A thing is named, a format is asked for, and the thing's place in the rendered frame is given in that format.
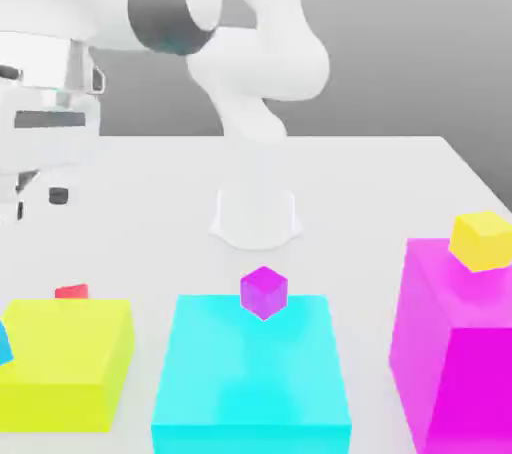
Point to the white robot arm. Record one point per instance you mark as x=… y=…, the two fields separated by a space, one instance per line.
x=260 y=62

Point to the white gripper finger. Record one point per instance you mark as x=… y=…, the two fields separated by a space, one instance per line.
x=58 y=195
x=11 y=194

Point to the large cyan box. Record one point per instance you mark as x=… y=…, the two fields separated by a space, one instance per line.
x=252 y=378

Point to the large magenta box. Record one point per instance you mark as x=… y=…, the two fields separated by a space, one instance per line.
x=460 y=362

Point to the small yellow cube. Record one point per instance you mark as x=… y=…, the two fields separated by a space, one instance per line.
x=482 y=242

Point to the small blue cube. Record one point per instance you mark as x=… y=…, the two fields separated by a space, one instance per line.
x=4 y=346

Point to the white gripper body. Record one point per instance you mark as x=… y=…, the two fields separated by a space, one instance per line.
x=48 y=146

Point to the small purple cube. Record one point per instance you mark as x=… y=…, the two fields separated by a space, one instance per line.
x=264 y=294

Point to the small red cube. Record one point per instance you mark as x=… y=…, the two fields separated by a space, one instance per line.
x=72 y=292

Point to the large yellow-green box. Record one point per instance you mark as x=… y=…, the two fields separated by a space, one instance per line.
x=60 y=358

